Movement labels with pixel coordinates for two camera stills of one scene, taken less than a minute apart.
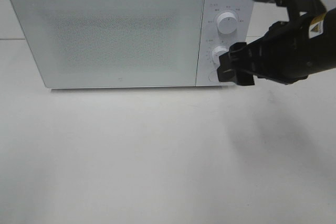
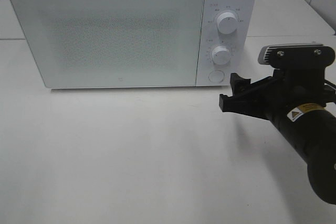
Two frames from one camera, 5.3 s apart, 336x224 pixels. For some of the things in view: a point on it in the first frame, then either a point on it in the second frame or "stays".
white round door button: (213, 76) stays
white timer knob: (218, 51) stays
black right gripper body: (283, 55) -> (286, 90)
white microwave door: (111, 35) stays
